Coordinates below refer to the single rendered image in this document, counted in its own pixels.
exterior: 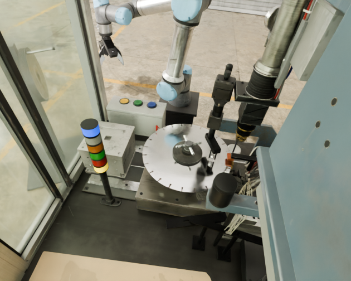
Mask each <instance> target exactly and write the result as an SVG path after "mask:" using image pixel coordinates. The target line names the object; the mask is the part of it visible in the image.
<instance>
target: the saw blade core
mask: <svg viewBox="0 0 351 281"><path fill-rule="evenodd" d="M200 128H201V127H200V126H197V125H193V124H192V126H191V124H182V126H181V124H173V125H168V126H166V127H163V128H160V129H158V130H157V131H155V132H154V133H153V134H152V135H151V136H150V137H149V138H148V139H147V141H146V142H145V145H144V147H143V162H144V164H145V167H146V169H147V171H148V173H149V174H150V175H151V176H152V177H153V178H154V179H155V180H156V181H157V182H159V183H160V184H162V185H163V186H165V187H167V188H169V186H170V184H171V186H170V189H173V190H176V191H180V192H181V191H182V192H191V193H192V192H203V191H207V189H208V190H209V189H211V187H212V184H213V180H214V178H215V176H216V175H217V174H219V173H222V172H225V171H226V172H228V173H229V172H230V169H231V166H232V161H228V160H227V153H230V150H229V148H228V146H227V145H226V144H225V142H224V141H223V140H222V139H221V138H220V137H218V135H216V134H214V137H215V139H216V141H217V143H218V144H219V146H220V148H221V152H220V153H218V154H217V156H216V159H215V160H214V159H211V158H208V157H209V153H210V150H211V149H210V147H209V145H208V143H207V141H206V139H205V134H206V133H208V132H209V130H208V129H206V128H204V127H202V128H201V129H200ZM163 129H164V130H163ZM184 135H186V137H187V139H188V140H189V141H192V142H202V144H198V145H199V146H200V147H201V149H202V152H203V154H202V158H201V160H200V161H199V162H198V163H196V164H192V165H186V164H181V163H179V162H178V161H176V160H175V158H174V157H173V153H172V152H173V147H174V146H175V144H177V143H178V142H181V141H185V139H184ZM150 139H151V140H150ZM226 151H227V152H226ZM147 163H148V164H147ZM152 171H153V172H152ZM160 178H161V180H159V179H160ZM205 186H207V188H206V187H205ZM182 187H183V189H182ZM194 188H195V191H194Z"/></svg>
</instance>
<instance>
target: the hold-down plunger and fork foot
mask: <svg viewBox="0 0 351 281"><path fill-rule="evenodd" d="M215 132H216V130H213V129H211V128H210V129H209V132H208V133H206V134H205V139H206V141H207V143H208V145H209V147H210V149H211V150H210V153H209V157H208V158H210V156H211V152H212V153H213V154H215V157H214V160H215V159H216V156H217V154H218V153H220V152H221V148H220V146H219V144H218V143H217V141H216V139H215V137H214V136H215Z"/></svg>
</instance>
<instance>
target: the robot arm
mask: <svg viewBox="0 0 351 281"><path fill-rule="evenodd" d="M211 2H212V0H132V1H130V2H128V3H124V4H121V5H119V6H115V5H112V4H109V0H93V4H94V11H95V17H96V23H97V26H96V27H97V29H98V32H99V35H100V36H101V41H98V43H99V49H100V51H99V58H100V63H101V66H102V64H103V61H104V60H105V57H104V54H105V55H106V56H108V55H109V56H110V58H113V57H116V58H117V59H119V61H120V62H121V63H122V65H124V61H123V57H122V55H121V52H120V50H119V49H118V48H116V46H115V45H114V43H113V41H112V39H111V37H110V36H111V35H112V34H113V28H112V22H114V23H118V24H120V25H126V26H127V25H129V24H130V22H131V21H132V19H133V18H136V17H141V16H146V15H150V14H156V13H162V12H168V11H173V20H174V21H175V27H174V32H173V38H172V43H171V47H170V52H169V57H168V63H167V68H166V70H164V71H163V73H162V79H161V82H159V83H158V85H157V93H158V94H159V96H160V97H161V98H162V99H164V100H166V101H168V103H169V104H171V105H173V106H176V107H184V106H187V105H189V104H190V103H191V94H190V91H189V90H190V85H191V77H192V68H191V67H190V66H188V65H185V63H186V58H187V55H188V50H189V47H190V44H191V39H192V36H193V31H194V28H195V27H197V26H199V23H200V20H201V16H202V12H203V11H205V10H206V9H207V8H208V7H209V5H210V4H211Z"/></svg>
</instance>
